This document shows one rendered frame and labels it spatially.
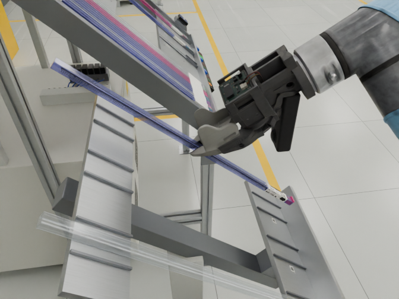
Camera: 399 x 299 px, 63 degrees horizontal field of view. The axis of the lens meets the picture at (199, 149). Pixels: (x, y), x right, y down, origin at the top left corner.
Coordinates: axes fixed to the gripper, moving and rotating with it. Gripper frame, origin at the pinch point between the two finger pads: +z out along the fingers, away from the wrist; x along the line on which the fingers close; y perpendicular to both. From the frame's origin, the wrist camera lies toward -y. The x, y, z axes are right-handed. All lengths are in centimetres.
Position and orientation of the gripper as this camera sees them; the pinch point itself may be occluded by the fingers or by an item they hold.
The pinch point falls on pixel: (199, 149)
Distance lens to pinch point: 55.4
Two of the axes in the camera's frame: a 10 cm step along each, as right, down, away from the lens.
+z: -8.2, 4.9, 2.8
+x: 1.3, 6.5, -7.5
